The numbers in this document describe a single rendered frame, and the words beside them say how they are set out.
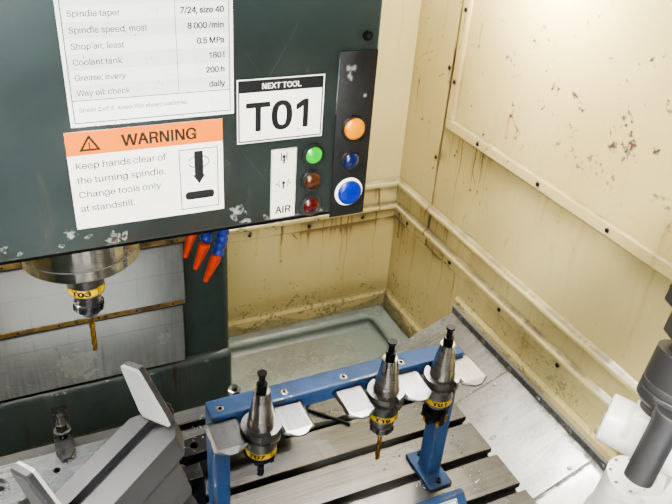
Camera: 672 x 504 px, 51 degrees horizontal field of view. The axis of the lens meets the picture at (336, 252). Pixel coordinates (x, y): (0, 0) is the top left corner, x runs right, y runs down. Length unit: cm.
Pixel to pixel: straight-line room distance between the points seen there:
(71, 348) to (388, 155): 107
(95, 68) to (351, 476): 103
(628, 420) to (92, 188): 68
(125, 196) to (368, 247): 159
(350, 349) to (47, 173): 167
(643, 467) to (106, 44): 75
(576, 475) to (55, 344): 118
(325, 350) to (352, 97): 156
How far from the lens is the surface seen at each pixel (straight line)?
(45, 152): 73
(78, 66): 70
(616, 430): 96
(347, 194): 83
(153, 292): 160
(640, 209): 145
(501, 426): 179
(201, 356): 179
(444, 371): 122
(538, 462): 173
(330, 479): 148
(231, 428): 113
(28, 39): 69
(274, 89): 75
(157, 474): 59
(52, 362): 168
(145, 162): 74
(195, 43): 71
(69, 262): 93
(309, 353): 226
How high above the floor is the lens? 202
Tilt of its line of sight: 31 degrees down
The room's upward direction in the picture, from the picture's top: 4 degrees clockwise
